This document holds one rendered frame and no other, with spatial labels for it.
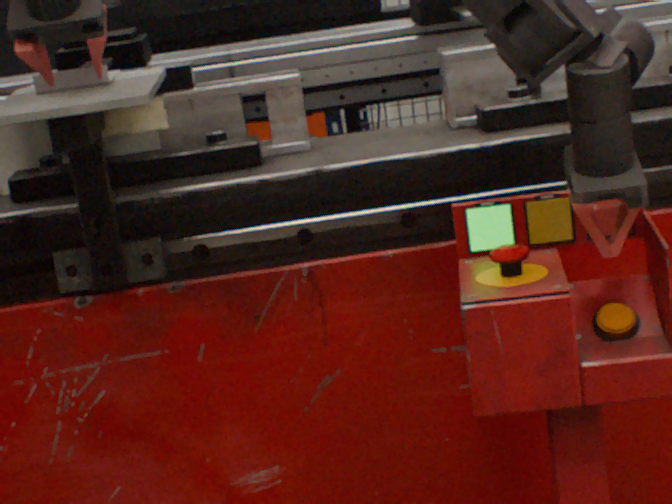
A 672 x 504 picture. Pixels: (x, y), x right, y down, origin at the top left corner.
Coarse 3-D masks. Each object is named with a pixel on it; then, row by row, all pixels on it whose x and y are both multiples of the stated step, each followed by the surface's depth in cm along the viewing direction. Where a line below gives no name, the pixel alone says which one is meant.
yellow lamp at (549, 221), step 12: (528, 204) 141; (540, 204) 141; (552, 204) 141; (564, 204) 141; (528, 216) 141; (540, 216) 141; (552, 216) 141; (564, 216) 141; (540, 228) 142; (552, 228) 141; (564, 228) 141; (540, 240) 142; (552, 240) 142; (564, 240) 142
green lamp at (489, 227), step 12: (468, 216) 142; (480, 216) 142; (492, 216) 142; (504, 216) 141; (468, 228) 142; (480, 228) 142; (492, 228) 142; (504, 228) 142; (480, 240) 142; (492, 240) 142; (504, 240) 142
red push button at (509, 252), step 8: (496, 248) 134; (504, 248) 134; (512, 248) 133; (520, 248) 133; (528, 248) 134; (496, 256) 133; (504, 256) 132; (512, 256) 132; (520, 256) 132; (528, 256) 134; (504, 264) 133; (512, 264) 133; (520, 264) 134; (504, 272) 134; (512, 272) 133; (520, 272) 134
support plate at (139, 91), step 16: (128, 80) 154; (144, 80) 152; (160, 80) 154; (32, 96) 152; (48, 96) 150; (64, 96) 147; (80, 96) 145; (96, 96) 143; (112, 96) 140; (128, 96) 138; (144, 96) 138; (0, 112) 141; (16, 112) 139; (32, 112) 138; (48, 112) 138; (64, 112) 138; (80, 112) 138
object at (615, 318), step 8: (608, 304) 136; (616, 304) 136; (624, 304) 136; (600, 312) 135; (608, 312) 135; (616, 312) 135; (624, 312) 135; (632, 312) 135; (600, 320) 135; (608, 320) 134; (616, 320) 134; (624, 320) 134; (632, 320) 134; (600, 328) 135; (608, 328) 134; (616, 328) 134; (624, 328) 134; (632, 328) 134; (608, 336) 135; (616, 336) 134
